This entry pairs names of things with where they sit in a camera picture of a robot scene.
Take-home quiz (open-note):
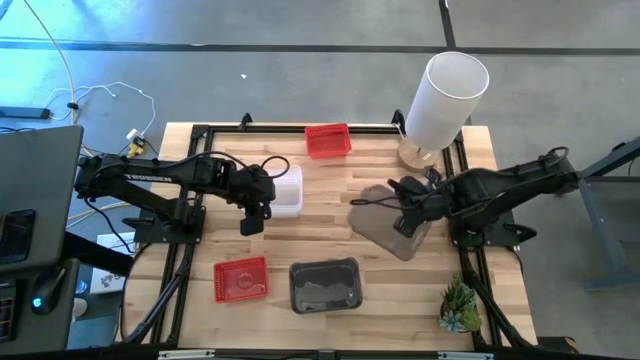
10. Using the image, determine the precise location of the black power strip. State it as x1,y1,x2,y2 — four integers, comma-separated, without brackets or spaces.
0,105,52,120

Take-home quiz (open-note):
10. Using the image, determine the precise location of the black computer mouse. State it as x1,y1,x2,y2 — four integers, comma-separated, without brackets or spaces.
29,267,66,316

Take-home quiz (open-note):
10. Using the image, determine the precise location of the small potted succulent plant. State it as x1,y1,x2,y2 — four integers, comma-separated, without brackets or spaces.
438,272,482,335

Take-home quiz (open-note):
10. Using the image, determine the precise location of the black slanted bar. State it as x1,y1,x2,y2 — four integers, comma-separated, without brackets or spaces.
60,230,135,279

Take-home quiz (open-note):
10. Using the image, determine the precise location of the dark grey desk surface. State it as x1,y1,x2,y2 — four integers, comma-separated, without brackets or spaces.
0,257,81,356

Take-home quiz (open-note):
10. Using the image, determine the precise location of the round wooden lamp base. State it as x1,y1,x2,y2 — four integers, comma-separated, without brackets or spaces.
397,137,440,174

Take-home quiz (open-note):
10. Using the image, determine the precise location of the white cardboard box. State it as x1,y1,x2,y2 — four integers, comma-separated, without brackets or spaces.
88,230,137,296

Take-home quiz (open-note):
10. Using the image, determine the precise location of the beige floor cable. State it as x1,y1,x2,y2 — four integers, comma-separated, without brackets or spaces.
22,0,79,126

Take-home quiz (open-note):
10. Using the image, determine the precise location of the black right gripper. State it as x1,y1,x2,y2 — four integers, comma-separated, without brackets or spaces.
387,172,459,224

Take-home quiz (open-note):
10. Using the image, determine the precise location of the black metal table frame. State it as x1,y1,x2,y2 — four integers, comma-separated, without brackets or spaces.
117,110,540,360

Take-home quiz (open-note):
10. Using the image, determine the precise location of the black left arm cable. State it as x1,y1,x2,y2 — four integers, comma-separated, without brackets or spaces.
172,151,292,181

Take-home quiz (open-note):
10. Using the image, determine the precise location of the black keyboard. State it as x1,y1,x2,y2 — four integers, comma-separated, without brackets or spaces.
0,280,17,344

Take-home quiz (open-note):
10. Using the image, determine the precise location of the white cylindrical lamp shade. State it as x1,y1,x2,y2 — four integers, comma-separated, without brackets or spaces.
404,50,491,152

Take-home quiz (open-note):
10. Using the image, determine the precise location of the grey metal cart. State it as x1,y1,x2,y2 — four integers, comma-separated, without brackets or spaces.
559,135,640,291

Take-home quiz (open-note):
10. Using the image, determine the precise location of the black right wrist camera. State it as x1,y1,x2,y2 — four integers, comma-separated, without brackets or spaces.
393,213,427,239

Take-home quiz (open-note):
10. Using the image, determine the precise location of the thin white floor cable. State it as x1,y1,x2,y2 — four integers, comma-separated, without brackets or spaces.
44,81,157,141

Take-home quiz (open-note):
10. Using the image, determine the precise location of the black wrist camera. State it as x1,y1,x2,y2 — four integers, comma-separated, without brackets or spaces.
393,213,427,239
239,205,266,237

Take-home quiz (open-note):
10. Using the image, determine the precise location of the black smartphone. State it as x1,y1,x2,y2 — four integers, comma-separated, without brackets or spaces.
0,208,36,265

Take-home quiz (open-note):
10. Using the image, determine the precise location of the grey desk panel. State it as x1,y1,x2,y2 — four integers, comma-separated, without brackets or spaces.
0,124,85,274

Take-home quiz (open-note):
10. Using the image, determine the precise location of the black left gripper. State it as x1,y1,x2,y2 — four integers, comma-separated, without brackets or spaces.
228,165,277,221

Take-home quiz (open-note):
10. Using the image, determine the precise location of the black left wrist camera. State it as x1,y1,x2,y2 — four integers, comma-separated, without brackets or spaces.
239,205,266,237

